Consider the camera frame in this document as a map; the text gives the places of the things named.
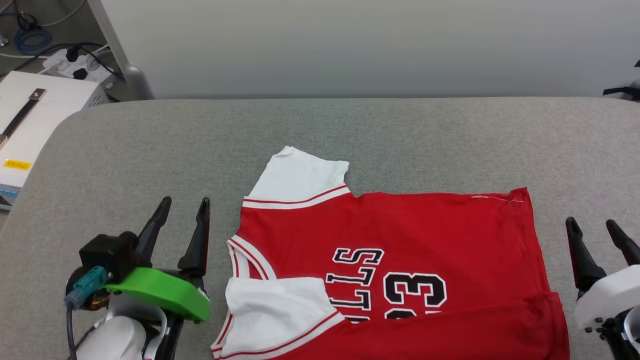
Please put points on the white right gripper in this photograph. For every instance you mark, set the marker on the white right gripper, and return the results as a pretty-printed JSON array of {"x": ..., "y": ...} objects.
[{"x": 607, "y": 297}]

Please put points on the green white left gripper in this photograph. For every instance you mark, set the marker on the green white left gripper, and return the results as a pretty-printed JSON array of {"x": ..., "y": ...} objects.
[{"x": 160, "y": 292}]

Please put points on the red white basketball jersey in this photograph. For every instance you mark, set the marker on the red white basketball jersey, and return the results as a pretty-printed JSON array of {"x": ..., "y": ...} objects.
[{"x": 400, "y": 270}]

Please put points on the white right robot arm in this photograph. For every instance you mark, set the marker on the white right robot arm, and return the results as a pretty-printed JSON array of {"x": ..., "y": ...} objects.
[{"x": 622, "y": 335}]

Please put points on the white equipment box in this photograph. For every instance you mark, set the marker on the white equipment box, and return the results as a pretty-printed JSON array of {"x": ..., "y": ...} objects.
[{"x": 45, "y": 115}]

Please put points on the white power strip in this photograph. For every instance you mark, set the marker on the white power strip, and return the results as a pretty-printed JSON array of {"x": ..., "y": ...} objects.
[{"x": 80, "y": 64}]

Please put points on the grey fabric sofa cushion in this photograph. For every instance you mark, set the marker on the grey fabric sofa cushion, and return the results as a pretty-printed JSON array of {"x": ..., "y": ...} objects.
[{"x": 400, "y": 145}]

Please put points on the white backdrop board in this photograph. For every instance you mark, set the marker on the white backdrop board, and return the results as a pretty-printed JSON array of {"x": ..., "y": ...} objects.
[{"x": 370, "y": 47}]

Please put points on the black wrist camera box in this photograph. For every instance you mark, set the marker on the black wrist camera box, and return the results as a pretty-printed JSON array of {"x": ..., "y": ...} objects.
[{"x": 110, "y": 252}]

